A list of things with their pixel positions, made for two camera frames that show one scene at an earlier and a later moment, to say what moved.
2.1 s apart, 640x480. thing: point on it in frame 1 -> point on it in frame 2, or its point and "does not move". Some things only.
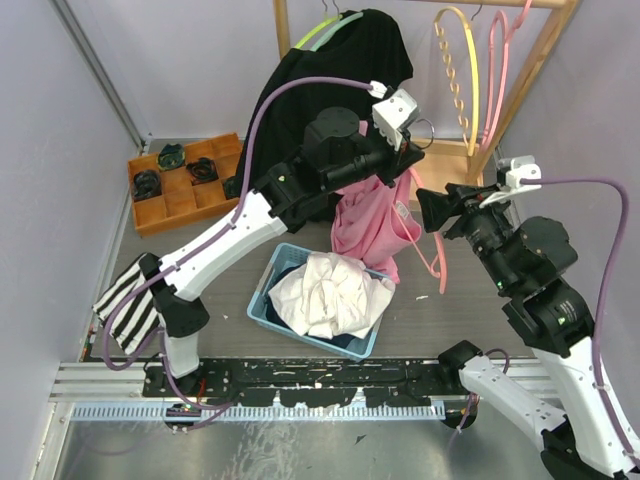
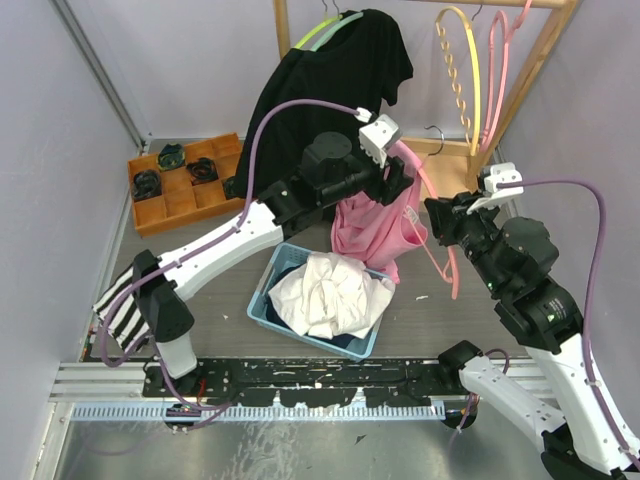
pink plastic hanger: [489, 130] does not move
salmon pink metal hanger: [411, 237] -> [451, 252]
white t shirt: [331, 295] does not move
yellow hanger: [468, 141] does not move
